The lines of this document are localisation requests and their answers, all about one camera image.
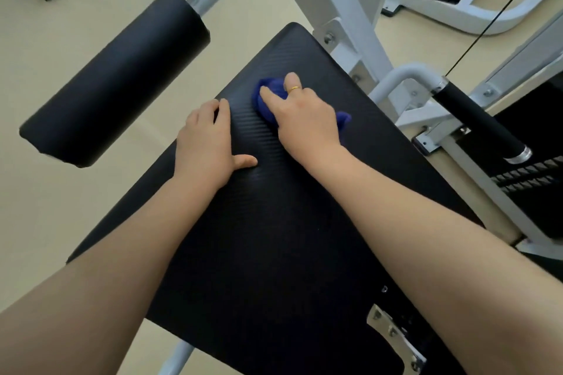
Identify silver metal bracket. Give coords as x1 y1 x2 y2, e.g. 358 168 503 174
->
366 304 428 375

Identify black padded machine seat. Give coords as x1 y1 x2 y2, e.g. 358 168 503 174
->
66 22 485 375

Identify black foam roller pad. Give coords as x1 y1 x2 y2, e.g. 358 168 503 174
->
19 0 211 169

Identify person's right forearm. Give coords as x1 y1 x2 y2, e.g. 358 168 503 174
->
306 145 563 375

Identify thin black cable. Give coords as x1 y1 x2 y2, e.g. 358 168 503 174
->
444 0 560 81

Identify person's left hand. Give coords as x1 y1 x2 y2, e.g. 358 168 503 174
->
174 98 258 194

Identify person's right hand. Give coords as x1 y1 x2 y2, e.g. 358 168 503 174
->
259 72 346 171

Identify person's left forearm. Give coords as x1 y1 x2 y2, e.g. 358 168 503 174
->
0 173 223 375

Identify black handle grip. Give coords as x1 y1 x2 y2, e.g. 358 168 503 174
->
433 79 533 165

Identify blue cleaning cloth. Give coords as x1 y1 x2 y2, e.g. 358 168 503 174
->
251 77 353 129

